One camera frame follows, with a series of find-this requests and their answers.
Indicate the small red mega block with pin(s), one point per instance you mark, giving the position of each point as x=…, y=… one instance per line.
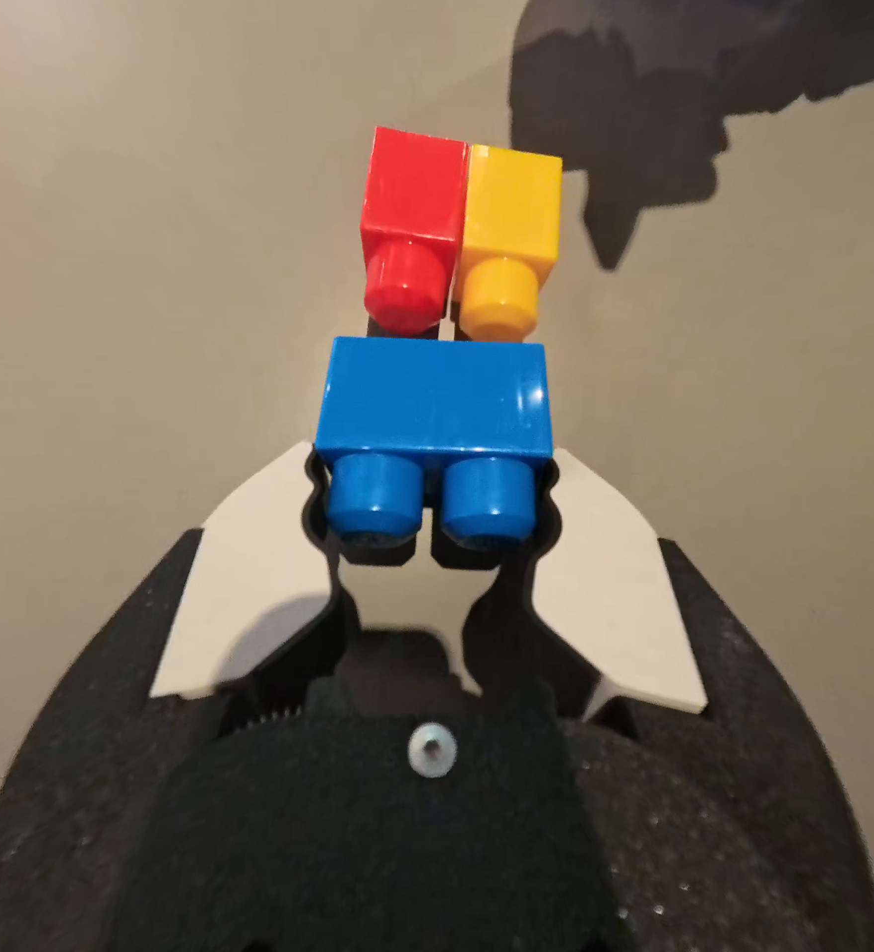
x=415, y=193

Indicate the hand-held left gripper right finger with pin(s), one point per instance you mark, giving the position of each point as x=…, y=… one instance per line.
x=615, y=602

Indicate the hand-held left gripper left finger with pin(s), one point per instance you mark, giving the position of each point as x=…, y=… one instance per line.
x=251, y=587

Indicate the small yellow mega block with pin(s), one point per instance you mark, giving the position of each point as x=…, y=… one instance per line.
x=511, y=201

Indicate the blue mega block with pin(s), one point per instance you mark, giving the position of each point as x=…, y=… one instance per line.
x=437, y=401

